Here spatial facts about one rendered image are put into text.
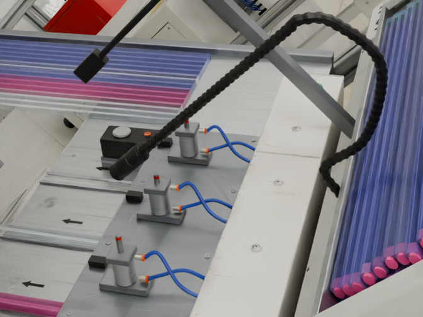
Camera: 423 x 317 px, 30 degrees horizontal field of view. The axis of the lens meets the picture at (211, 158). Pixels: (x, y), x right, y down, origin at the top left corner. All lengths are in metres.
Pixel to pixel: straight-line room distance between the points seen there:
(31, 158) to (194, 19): 0.66
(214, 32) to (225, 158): 1.33
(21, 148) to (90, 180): 1.41
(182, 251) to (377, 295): 0.30
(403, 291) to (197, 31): 1.71
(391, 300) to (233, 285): 0.23
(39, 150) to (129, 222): 1.62
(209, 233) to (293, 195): 0.10
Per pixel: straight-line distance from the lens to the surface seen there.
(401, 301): 0.57
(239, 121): 1.13
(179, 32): 2.22
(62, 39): 1.39
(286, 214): 0.84
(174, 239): 0.85
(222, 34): 2.29
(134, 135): 1.04
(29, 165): 2.43
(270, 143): 0.94
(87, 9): 1.74
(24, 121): 2.52
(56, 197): 1.03
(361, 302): 0.59
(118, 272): 0.78
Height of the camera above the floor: 1.76
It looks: 36 degrees down
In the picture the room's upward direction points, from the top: 53 degrees clockwise
